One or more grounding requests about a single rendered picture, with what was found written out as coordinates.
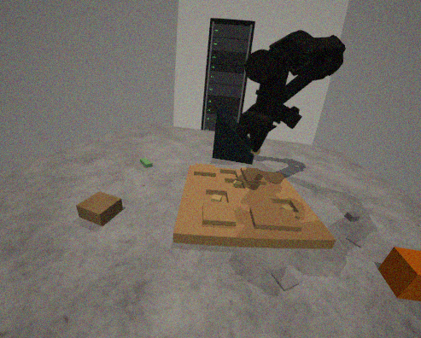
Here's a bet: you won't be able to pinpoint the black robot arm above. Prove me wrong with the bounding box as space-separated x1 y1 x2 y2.
245 30 346 129

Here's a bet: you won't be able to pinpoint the orange cube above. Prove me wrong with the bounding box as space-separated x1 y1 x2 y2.
378 247 421 301

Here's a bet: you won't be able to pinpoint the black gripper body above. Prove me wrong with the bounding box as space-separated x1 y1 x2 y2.
240 86 284 131

